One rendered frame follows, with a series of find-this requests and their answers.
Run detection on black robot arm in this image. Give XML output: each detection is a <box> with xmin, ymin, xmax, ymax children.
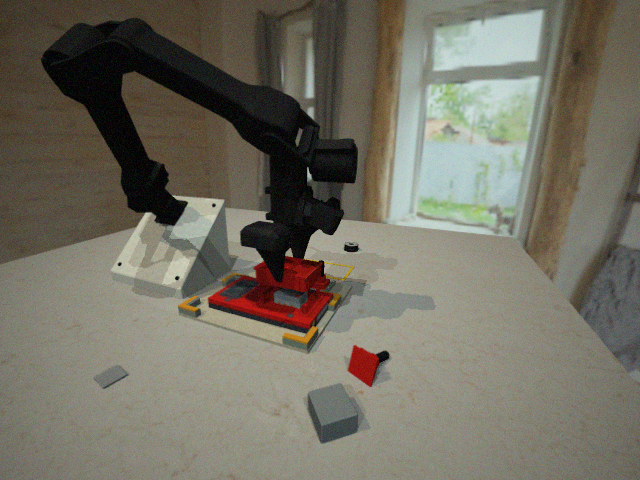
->
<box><xmin>41</xmin><ymin>18</ymin><xmax>358</xmax><ymax>235</ymax></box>

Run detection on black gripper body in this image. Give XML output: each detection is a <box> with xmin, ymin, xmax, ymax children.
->
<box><xmin>240</xmin><ymin>180</ymin><xmax>312</xmax><ymax>251</ymax></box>

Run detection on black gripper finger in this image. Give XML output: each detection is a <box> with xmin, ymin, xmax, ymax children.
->
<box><xmin>289</xmin><ymin>226</ymin><xmax>318</xmax><ymax>259</ymax></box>
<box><xmin>255</xmin><ymin>243</ymin><xmax>294</xmax><ymax>282</ymax></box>

